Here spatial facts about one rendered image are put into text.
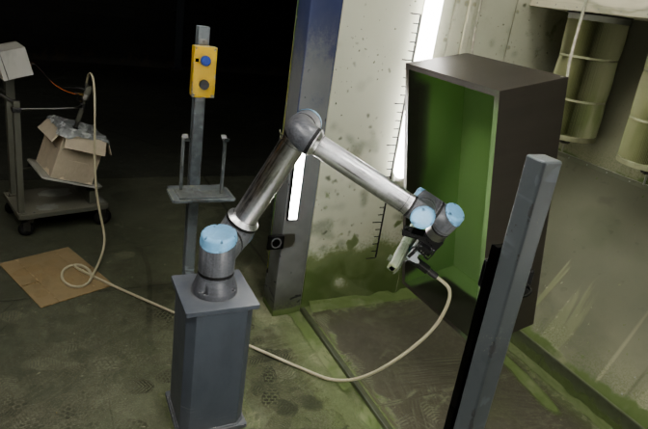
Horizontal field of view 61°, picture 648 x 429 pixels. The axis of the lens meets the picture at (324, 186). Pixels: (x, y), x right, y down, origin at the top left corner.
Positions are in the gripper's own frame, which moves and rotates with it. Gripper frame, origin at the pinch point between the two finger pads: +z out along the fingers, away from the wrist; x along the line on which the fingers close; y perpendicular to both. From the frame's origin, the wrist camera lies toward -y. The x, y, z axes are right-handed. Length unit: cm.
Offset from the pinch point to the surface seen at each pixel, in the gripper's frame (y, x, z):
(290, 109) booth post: -89, 56, 18
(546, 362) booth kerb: 109, 47, 53
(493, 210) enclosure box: 14.6, 10.4, -39.6
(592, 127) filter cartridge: 57, 145, -29
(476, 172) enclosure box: 9, 62, -15
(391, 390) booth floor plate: 39, -17, 69
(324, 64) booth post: -87, 69, -10
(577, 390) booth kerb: 122, 33, 42
